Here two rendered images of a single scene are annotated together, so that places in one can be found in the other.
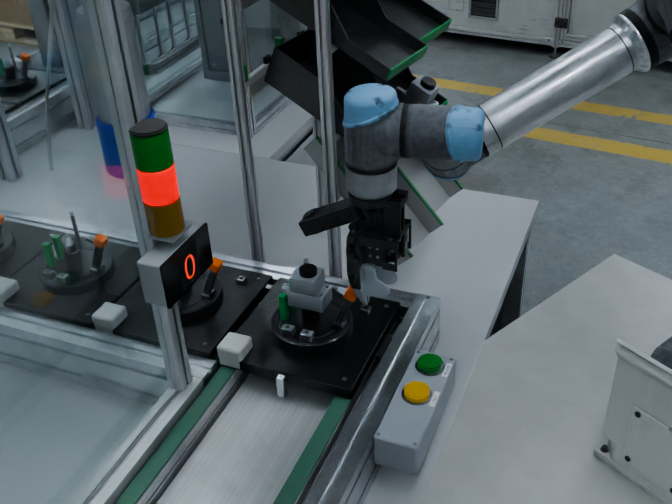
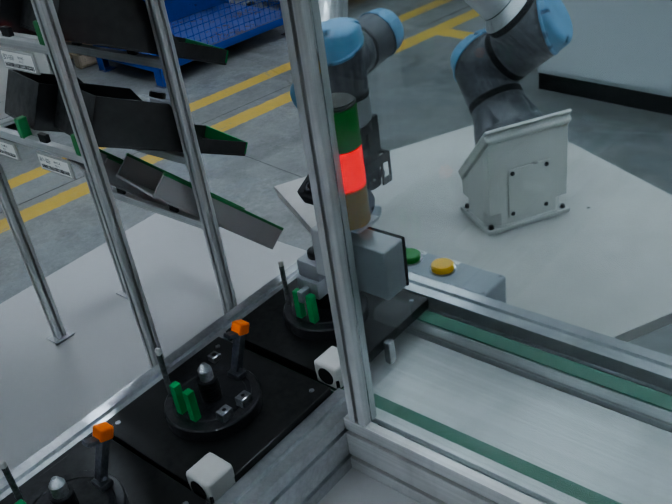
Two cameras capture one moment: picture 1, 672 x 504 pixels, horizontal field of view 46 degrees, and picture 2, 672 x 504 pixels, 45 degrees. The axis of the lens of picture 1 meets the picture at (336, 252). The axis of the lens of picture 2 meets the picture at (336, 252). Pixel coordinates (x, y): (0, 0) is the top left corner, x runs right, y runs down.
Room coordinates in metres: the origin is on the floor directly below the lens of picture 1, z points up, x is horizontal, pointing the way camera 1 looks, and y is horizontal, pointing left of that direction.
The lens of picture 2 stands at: (0.67, 1.04, 1.74)
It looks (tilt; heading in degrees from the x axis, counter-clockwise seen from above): 31 degrees down; 290
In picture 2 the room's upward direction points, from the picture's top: 9 degrees counter-clockwise
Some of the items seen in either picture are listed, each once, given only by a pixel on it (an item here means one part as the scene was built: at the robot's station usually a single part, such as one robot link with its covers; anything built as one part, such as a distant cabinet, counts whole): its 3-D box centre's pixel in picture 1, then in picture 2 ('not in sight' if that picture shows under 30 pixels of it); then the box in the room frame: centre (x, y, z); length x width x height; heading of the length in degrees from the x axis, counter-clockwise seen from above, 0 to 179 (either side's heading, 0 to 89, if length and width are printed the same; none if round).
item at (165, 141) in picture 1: (151, 147); not in sight; (0.94, 0.23, 1.38); 0.05 x 0.05 x 0.05
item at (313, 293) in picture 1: (303, 284); (315, 271); (1.07, 0.06, 1.06); 0.08 x 0.04 x 0.07; 65
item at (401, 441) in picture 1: (416, 408); not in sight; (0.90, -0.11, 0.93); 0.21 x 0.07 x 0.06; 156
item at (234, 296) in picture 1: (181, 279); (208, 384); (1.17, 0.28, 1.01); 0.24 x 0.24 x 0.13; 66
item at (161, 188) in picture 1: (158, 181); not in sight; (0.94, 0.23, 1.33); 0.05 x 0.05 x 0.05
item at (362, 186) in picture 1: (372, 176); not in sight; (1.02, -0.06, 1.28); 0.08 x 0.08 x 0.05
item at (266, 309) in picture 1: (312, 332); (328, 318); (1.07, 0.05, 0.96); 0.24 x 0.24 x 0.02; 66
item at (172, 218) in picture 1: (164, 213); not in sight; (0.94, 0.23, 1.28); 0.05 x 0.05 x 0.05
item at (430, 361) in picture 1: (429, 365); not in sight; (0.97, -0.14, 0.96); 0.04 x 0.04 x 0.02
